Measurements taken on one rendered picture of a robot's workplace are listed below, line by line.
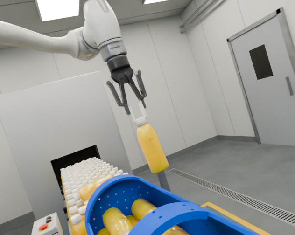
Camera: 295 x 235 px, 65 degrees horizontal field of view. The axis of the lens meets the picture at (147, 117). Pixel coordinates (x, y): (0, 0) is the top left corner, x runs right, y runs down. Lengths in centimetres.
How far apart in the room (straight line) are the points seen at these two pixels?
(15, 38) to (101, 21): 26
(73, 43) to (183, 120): 501
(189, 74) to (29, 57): 367
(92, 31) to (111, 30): 6
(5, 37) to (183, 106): 526
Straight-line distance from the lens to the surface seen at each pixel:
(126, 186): 91
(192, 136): 590
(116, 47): 81
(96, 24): 83
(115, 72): 82
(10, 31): 77
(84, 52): 94
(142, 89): 83
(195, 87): 604
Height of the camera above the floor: 145
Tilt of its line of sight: 3 degrees down
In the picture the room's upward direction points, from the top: 18 degrees counter-clockwise
